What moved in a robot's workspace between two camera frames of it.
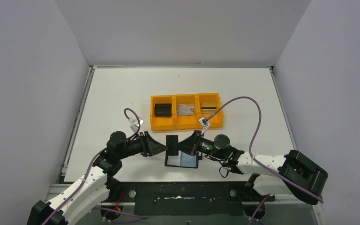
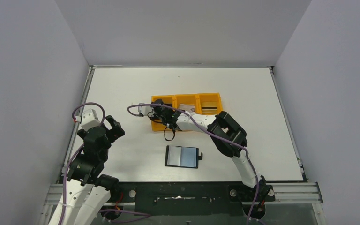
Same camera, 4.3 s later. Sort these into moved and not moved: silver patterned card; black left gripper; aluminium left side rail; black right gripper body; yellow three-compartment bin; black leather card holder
Moved: black left gripper; black right gripper body
Not moved: aluminium left side rail; black leather card holder; yellow three-compartment bin; silver patterned card
